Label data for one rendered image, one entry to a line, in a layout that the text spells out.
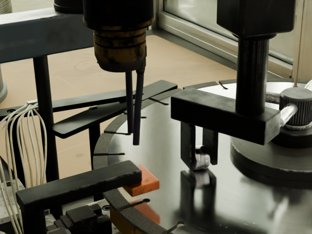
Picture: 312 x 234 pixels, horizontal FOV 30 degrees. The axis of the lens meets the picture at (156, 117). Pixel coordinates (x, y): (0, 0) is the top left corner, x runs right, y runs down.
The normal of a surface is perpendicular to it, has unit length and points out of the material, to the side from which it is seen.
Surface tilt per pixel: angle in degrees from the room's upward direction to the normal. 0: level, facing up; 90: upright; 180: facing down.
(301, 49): 90
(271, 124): 90
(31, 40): 90
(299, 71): 90
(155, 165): 0
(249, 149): 5
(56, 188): 0
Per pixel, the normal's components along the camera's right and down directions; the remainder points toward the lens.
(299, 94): -0.02, -0.91
